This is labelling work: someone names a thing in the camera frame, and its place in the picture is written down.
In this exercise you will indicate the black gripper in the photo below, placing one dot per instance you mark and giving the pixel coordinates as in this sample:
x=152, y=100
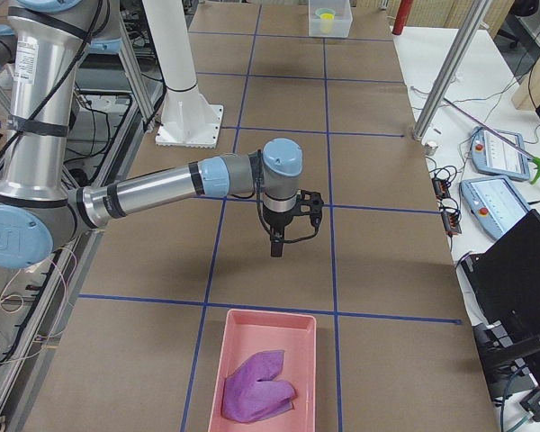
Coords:
x=277, y=220

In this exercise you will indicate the purple cloth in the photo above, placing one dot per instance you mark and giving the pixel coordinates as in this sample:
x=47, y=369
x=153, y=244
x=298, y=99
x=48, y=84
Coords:
x=253, y=394

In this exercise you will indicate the mint green bowl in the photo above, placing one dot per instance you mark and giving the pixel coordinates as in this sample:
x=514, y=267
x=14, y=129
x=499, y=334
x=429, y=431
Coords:
x=325, y=13

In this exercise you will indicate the yellow plastic cup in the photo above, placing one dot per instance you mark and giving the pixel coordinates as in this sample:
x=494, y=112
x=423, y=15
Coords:
x=326, y=26

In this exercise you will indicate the pink plastic tray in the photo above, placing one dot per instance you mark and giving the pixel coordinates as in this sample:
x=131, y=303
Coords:
x=248, y=332

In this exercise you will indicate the near teach pendant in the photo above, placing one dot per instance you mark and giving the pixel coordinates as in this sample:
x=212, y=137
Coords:
x=495, y=203

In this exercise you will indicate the teach pendant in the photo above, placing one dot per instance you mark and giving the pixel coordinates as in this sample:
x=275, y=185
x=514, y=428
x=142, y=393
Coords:
x=495, y=203
x=494, y=156

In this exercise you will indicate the far teach pendant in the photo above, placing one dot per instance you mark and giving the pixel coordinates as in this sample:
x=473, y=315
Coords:
x=494, y=156

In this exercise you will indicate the translucent white bin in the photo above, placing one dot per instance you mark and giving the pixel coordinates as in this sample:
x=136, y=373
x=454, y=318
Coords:
x=343, y=18

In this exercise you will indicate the black monitor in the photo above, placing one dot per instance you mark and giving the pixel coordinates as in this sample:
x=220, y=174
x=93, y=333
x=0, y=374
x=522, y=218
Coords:
x=506, y=278

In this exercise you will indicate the red fire extinguisher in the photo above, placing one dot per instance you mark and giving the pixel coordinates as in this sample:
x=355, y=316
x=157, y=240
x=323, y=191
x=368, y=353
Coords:
x=401, y=17

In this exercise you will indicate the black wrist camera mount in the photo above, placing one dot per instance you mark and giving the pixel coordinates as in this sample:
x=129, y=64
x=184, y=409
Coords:
x=309, y=203

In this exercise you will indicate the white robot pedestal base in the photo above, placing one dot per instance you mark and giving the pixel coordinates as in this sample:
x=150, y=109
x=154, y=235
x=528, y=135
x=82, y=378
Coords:
x=187, y=119

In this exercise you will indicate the black cable connectors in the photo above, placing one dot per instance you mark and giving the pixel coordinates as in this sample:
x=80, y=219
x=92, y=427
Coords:
x=450, y=210

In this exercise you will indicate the green handled grabber tool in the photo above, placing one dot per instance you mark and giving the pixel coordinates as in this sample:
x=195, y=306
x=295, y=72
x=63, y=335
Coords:
x=535, y=160

